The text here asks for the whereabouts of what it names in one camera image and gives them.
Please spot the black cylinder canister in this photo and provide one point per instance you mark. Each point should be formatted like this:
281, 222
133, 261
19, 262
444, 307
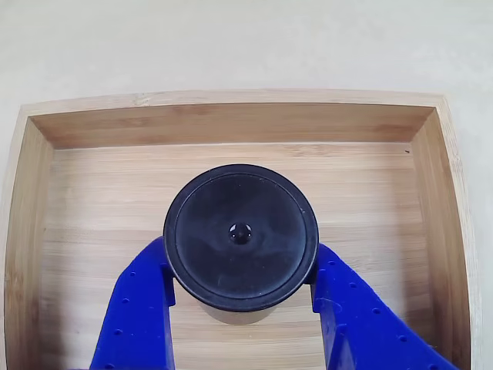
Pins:
240, 239

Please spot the wooden box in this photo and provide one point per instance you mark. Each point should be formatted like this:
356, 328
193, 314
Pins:
96, 216

